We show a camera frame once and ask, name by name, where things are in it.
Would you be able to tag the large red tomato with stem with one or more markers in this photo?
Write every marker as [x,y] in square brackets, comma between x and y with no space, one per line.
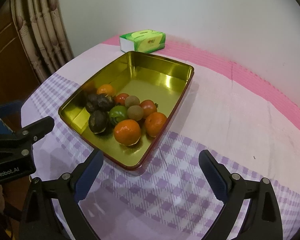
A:
[148,107]

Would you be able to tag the gold toffee tin box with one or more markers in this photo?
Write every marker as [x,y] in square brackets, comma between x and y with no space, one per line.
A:
[149,77]

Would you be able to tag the green-brown longan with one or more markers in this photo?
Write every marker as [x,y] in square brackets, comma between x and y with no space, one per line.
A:
[135,112]
[132,101]

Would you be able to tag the small dark passion fruit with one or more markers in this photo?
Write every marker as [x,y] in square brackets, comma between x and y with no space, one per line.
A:
[105,102]

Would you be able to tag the small red tomato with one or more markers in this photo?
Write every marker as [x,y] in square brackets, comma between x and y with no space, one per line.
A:
[120,99]

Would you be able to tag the brown wooden door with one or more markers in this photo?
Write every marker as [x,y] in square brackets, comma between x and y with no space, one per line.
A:
[17,78]

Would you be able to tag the large orange mandarin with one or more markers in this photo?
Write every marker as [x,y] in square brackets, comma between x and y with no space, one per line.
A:
[127,132]

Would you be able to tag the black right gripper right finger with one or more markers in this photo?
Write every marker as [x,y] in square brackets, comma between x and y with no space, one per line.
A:
[263,218]

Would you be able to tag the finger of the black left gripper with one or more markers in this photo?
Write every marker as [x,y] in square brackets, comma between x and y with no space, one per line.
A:
[36,130]

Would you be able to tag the green tissue pack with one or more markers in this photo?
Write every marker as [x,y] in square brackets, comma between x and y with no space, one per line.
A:
[145,41]

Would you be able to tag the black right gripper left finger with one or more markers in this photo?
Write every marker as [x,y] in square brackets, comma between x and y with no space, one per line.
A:
[38,218]

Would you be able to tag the green tomato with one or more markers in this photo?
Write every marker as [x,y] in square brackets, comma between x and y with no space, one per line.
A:
[117,114]

